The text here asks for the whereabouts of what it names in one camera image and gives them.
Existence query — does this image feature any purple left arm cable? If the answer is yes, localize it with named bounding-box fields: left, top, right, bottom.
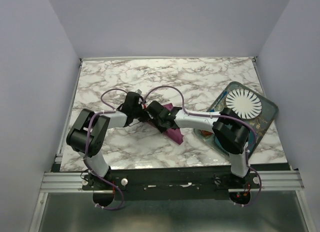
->
left=83, top=88, right=126, bottom=211

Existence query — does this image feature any orange patterned mug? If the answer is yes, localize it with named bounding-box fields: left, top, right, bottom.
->
left=199, top=130, right=213, bottom=138

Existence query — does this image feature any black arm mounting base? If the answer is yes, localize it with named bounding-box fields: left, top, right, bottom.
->
left=82, top=165, right=260, bottom=202

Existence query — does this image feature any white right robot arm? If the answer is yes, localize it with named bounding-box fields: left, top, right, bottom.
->
left=145, top=105, right=250, bottom=188

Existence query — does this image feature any blue plastic fork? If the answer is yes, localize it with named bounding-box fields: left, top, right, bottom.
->
left=208, top=91, right=228, bottom=112

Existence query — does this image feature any teal square plate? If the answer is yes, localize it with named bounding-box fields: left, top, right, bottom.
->
left=213, top=135, right=256, bottom=158

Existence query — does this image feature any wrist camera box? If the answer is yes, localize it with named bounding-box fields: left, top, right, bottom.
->
left=145, top=100, right=168, bottom=119
left=122, top=91, right=142, bottom=112

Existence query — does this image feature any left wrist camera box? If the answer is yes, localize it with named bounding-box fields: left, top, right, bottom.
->
left=122, top=91, right=142, bottom=112

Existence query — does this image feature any aluminium frame rail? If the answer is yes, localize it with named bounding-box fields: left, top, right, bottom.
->
left=40, top=170, right=305, bottom=193

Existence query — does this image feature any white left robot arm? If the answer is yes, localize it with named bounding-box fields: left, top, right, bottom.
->
left=66, top=105, right=149, bottom=190

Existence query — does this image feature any purple cloth napkin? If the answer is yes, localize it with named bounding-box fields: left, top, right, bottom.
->
left=148, top=103, right=184, bottom=145

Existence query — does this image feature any green floral serving tray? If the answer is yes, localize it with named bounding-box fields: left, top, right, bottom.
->
left=192, top=80, right=280, bottom=159

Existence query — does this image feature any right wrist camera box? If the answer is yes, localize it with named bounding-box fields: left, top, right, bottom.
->
left=145, top=100, right=168, bottom=119

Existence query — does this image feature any white blue striped plate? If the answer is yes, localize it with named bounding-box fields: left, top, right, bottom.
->
left=225, top=88, right=262, bottom=120

